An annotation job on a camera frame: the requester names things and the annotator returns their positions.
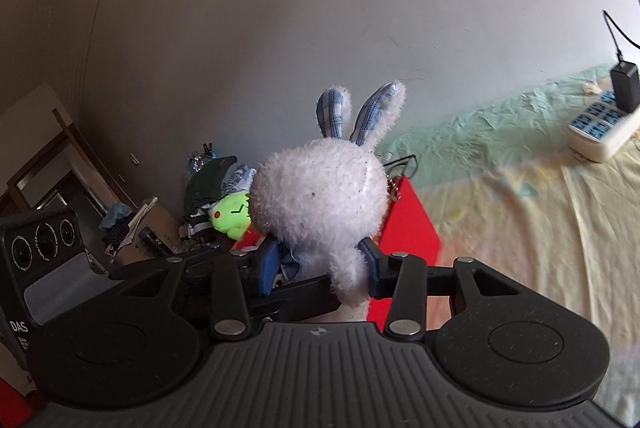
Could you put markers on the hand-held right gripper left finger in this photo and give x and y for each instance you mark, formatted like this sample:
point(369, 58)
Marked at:
point(267, 265)

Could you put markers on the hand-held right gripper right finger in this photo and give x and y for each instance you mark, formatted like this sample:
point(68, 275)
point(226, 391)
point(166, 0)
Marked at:
point(370, 265)

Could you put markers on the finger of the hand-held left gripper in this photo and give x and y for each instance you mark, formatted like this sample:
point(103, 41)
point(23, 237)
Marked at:
point(300, 298)

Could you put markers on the red cardboard box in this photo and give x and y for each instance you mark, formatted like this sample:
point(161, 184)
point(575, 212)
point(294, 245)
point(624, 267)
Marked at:
point(410, 228)

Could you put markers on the white bunny plush checked ears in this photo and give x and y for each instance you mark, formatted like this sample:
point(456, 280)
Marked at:
point(320, 198)

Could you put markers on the bright green frog plush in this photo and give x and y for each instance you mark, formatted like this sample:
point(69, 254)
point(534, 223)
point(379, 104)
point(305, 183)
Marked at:
point(227, 213)

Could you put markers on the striped cloth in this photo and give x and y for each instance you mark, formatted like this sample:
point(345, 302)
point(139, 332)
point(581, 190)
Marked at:
point(197, 220)

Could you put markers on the dark green cap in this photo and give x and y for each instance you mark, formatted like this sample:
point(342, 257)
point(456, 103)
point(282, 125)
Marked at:
point(205, 183)

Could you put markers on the blue rag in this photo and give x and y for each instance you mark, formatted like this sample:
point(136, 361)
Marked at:
point(117, 212)

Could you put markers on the black eyeglasses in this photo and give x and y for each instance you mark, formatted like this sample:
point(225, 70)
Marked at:
point(400, 162)

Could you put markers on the brown cardboard box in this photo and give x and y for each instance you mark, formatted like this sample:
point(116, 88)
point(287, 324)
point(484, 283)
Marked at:
point(165, 218)

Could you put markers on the black cylindrical device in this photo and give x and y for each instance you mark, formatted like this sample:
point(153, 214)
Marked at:
point(155, 240)

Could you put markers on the white power strip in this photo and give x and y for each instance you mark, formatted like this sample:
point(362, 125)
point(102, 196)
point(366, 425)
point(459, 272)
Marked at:
point(600, 143)

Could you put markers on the black charger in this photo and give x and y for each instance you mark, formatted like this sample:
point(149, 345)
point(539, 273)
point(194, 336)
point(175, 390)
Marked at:
point(627, 86)

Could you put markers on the wooden furniture frame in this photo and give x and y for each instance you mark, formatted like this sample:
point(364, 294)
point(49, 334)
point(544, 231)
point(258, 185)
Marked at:
point(50, 148)

